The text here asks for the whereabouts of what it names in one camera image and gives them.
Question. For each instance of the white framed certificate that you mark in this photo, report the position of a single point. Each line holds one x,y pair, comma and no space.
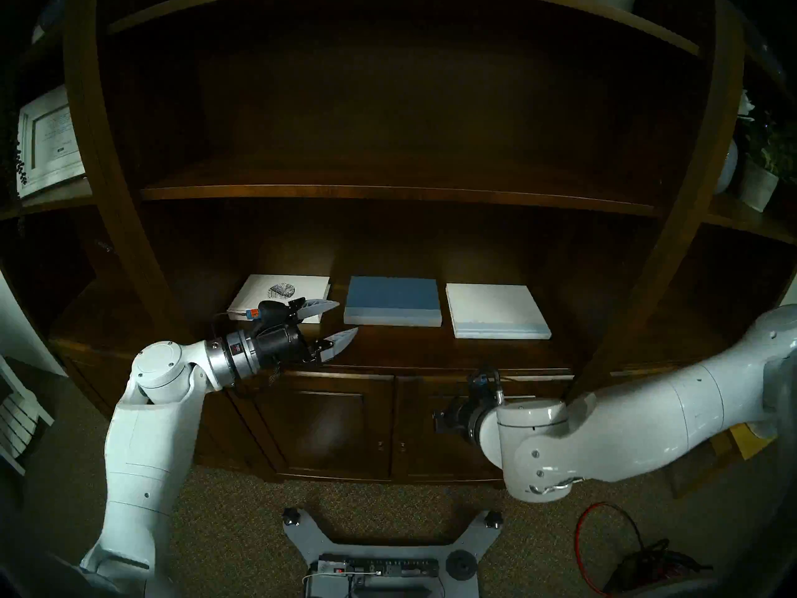
50,142

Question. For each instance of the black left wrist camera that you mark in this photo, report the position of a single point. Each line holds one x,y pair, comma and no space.
269,310

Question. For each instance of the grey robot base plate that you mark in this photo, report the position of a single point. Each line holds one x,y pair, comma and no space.
398,548

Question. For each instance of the white book pale blue spine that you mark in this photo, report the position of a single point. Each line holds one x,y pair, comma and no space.
498,310

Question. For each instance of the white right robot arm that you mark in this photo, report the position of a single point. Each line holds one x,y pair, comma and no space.
622,435

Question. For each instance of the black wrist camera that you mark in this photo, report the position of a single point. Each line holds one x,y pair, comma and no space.
269,310
482,384

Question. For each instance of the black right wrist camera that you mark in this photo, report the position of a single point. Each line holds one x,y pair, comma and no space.
482,384

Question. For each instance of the black power strip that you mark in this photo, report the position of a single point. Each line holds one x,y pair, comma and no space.
386,567

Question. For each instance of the dark green leaf sprig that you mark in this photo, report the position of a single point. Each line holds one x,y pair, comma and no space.
22,167

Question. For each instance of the white slatted side table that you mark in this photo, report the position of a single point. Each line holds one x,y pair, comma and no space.
15,416

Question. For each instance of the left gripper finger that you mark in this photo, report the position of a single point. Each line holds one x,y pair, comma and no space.
341,341
314,307

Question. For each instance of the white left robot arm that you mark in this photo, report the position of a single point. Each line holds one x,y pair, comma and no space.
149,416

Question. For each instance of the dark wooden bookshelf cabinet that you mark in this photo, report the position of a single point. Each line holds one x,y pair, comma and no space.
398,104

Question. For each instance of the black round disc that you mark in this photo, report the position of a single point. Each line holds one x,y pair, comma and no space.
461,565

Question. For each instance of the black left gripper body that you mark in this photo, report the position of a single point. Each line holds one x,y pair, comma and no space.
280,344

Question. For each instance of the green plant in white pot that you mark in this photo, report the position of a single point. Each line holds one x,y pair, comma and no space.
756,189

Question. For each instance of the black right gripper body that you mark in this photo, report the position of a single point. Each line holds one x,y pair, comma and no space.
457,416

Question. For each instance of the blue hardcover book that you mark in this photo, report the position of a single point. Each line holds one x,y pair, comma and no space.
392,298

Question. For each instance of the white paperback with ink drawing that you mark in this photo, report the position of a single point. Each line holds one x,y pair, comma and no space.
268,288

